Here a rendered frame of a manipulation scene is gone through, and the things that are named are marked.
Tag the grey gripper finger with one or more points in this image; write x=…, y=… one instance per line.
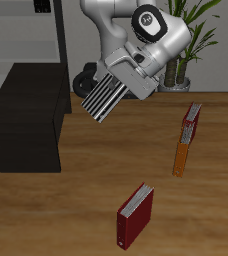
x=112, y=84

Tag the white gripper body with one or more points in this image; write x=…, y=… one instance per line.
x=129, y=73

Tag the black and white striped book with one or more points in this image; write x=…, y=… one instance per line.
x=99, y=100

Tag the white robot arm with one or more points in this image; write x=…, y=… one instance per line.
x=116, y=36

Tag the dark red book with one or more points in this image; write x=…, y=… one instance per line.
x=193, y=115

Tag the orange book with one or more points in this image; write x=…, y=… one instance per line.
x=181, y=160

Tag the black books on shelf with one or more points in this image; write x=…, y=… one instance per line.
x=42, y=6

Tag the large red book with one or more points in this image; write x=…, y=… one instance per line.
x=136, y=220

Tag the green pot plant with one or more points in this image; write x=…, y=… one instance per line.
x=174, y=76

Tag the dark brown desk caddy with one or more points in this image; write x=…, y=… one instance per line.
x=26, y=120

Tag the white bookshelf with dark frame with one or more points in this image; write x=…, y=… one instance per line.
x=22, y=33

